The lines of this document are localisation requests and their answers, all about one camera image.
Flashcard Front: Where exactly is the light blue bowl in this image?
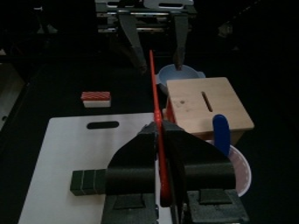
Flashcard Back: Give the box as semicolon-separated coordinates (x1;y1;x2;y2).
155;64;207;95

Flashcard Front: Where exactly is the red toy knife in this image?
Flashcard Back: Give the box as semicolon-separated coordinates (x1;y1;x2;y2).
148;48;173;208

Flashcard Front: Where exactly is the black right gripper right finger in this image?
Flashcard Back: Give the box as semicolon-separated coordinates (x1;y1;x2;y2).
161;119;251;224

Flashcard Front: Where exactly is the salmon nigiri toy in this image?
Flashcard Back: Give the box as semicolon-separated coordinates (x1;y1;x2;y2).
78;91;112;109

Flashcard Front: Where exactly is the blue plastic utensil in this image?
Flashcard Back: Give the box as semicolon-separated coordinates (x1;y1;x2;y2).
211;114;231;157

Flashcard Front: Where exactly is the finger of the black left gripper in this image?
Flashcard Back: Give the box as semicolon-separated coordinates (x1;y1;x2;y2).
117;14;149;74
172;16;191;71

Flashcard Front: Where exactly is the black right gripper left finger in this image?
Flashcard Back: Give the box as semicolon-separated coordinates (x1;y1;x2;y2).
100;121;160;224

